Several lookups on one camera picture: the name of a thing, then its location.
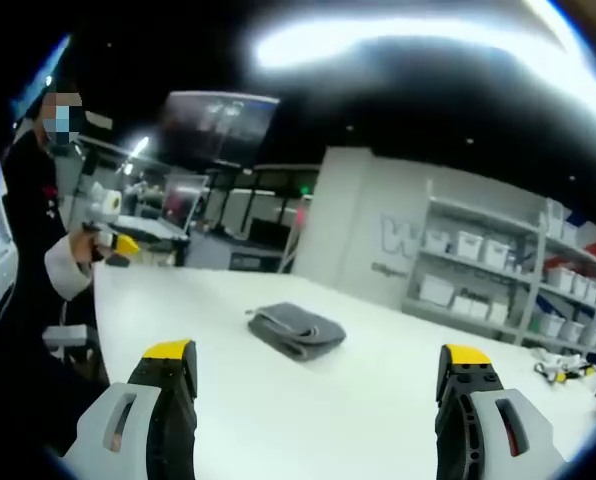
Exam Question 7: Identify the grey towel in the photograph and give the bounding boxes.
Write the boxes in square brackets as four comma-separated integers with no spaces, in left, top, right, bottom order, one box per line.
[246,301,348,361]

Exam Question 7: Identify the person's left hand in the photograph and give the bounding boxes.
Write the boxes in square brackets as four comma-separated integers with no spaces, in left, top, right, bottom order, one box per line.
[73,230,99,265]

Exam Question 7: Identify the black framed background table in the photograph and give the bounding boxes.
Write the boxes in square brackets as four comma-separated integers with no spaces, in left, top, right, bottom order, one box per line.
[108,213,193,267]

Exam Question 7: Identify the person's dark clothed torso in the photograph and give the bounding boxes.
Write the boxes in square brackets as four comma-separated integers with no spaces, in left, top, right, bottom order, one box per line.
[0,127,110,454]

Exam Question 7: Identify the small white black gadgets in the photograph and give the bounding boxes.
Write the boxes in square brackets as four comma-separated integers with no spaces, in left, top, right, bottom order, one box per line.
[533,349,596,385]

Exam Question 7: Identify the light grey device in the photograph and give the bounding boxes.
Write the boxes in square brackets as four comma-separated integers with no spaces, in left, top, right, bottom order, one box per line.
[41,323,90,352]

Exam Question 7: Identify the dark hanging screen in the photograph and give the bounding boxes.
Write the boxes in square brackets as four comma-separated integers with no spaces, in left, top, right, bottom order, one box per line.
[159,90,282,167]

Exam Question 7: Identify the grey metal shelving rack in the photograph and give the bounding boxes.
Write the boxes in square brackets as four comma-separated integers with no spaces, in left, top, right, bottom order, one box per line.
[401,178,596,364]

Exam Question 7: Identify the rows of white storage bins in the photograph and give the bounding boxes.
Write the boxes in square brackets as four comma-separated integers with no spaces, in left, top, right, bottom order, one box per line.
[420,199,596,351]

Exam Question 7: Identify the long ceiling light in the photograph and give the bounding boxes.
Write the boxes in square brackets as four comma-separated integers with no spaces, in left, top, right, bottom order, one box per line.
[250,14,574,74]

